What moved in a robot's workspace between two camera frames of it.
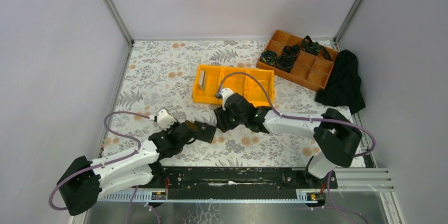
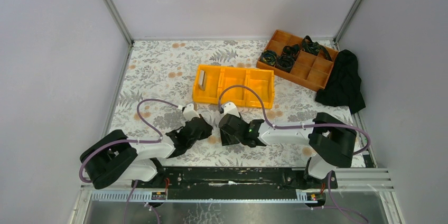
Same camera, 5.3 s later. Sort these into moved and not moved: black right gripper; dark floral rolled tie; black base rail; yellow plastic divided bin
Moved: black right gripper
Not moved: dark floral rolled tie; yellow plastic divided bin; black base rail
